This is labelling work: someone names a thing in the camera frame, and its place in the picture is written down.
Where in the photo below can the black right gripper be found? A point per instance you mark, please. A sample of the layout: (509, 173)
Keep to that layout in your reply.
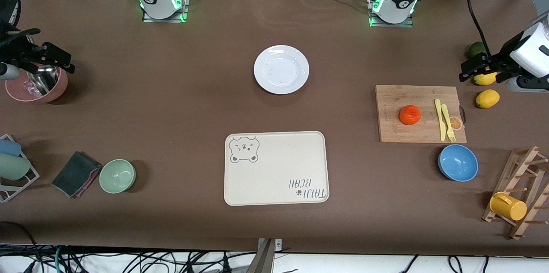
(13, 51)

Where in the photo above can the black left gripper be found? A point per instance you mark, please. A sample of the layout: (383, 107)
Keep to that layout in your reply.
(504, 59)

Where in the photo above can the orange fruit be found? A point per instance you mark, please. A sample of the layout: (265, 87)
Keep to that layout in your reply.
(410, 115)

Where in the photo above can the white round plate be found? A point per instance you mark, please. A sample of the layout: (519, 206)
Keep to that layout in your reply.
(281, 69)

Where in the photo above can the yellow lemon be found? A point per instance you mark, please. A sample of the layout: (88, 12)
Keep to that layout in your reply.
(487, 98)
(485, 80)

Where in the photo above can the dark green avocado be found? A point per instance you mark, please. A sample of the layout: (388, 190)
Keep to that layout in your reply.
(475, 49)

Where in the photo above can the metal scoop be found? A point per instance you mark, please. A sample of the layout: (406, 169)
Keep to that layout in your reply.
(47, 80)

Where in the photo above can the pink bowl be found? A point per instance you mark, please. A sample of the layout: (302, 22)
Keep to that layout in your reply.
(58, 88)

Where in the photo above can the clear ice pieces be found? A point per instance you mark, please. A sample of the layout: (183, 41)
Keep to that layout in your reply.
(30, 88)

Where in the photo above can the yellow plastic fork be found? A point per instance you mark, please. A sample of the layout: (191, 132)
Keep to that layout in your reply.
(446, 116)

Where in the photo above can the yellow plastic knife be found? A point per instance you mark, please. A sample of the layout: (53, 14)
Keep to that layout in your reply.
(439, 118)

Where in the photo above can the blue bowl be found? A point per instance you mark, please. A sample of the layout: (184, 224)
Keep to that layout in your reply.
(458, 163)

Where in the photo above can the blue cup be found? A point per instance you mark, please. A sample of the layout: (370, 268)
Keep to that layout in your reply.
(8, 147)

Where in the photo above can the wooden cutting board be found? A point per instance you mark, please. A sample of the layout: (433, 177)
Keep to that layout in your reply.
(399, 131)

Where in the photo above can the wooden mug rack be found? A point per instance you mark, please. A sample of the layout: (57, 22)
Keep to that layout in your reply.
(510, 170)

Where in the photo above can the dark grey folded cloth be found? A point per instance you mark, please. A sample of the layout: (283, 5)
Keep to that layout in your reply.
(73, 172)

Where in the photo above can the pale green cup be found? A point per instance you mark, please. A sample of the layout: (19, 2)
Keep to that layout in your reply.
(13, 166)

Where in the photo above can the pink folded cloth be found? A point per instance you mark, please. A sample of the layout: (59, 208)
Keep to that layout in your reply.
(89, 183)

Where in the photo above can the light green bowl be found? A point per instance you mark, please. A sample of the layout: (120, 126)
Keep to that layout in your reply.
(117, 175)

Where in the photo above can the yellow mug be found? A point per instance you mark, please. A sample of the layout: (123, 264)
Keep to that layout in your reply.
(508, 208)

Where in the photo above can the cream bear print tray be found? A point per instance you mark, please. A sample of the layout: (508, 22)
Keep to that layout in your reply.
(274, 170)

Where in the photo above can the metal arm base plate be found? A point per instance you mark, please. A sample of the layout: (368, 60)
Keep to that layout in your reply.
(407, 24)
(182, 13)

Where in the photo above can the metal table bracket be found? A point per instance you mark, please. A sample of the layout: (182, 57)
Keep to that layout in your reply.
(276, 245)

